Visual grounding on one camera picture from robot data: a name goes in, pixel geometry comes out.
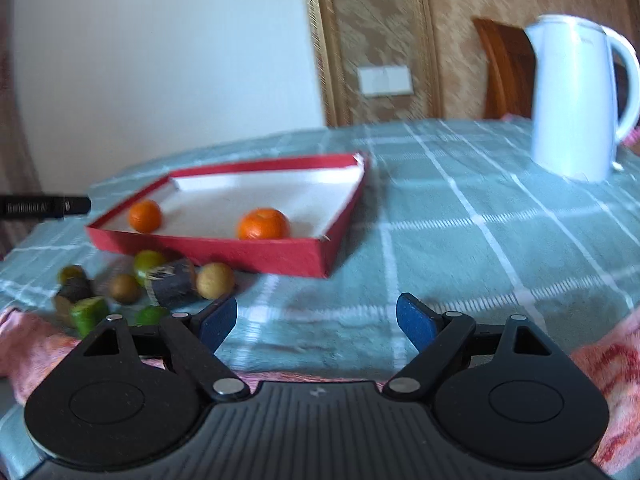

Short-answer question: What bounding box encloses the wooden headboard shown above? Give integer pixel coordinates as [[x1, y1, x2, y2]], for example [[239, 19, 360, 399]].
[[472, 18, 536, 119]]

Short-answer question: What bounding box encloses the brown longan fruit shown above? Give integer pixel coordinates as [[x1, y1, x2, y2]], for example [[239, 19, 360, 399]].
[[108, 273, 142, 306], [196, 262, 235, 300]]

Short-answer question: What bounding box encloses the large orange mandarin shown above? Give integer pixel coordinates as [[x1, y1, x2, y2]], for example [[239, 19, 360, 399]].
[[236, 208, 291, 240]]

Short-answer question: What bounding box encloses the green round fruit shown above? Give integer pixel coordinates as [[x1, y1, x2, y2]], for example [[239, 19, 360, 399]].
[[132, 250, 168, 286], [58, 264, 87, 285]]

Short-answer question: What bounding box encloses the red shallow box tray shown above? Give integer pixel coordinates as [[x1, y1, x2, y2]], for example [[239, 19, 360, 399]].
[[87, 153, 368, 278]]

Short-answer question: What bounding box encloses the green cucumber piece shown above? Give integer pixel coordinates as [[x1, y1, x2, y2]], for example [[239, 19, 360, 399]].
[[70, 296, 110, 338]]

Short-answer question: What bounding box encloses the white electric kettle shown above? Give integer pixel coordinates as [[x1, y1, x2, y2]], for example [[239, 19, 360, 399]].
[[525, 14, 639, 183]]

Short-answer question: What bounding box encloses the small orange mandarin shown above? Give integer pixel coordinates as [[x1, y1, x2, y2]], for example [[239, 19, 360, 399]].
[[128, 200, 163, 234]]

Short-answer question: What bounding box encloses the green avocado-like fruit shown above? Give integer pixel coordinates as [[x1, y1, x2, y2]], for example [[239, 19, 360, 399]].
[[134, 306, 170, 326]]

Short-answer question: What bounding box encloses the patterned curtain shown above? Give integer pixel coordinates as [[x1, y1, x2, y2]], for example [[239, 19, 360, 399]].
[[0, 0, 44, 261]]

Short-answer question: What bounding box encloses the white wall switch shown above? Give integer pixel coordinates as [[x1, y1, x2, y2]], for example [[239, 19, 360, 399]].
[[357, 65, 413, 98]]

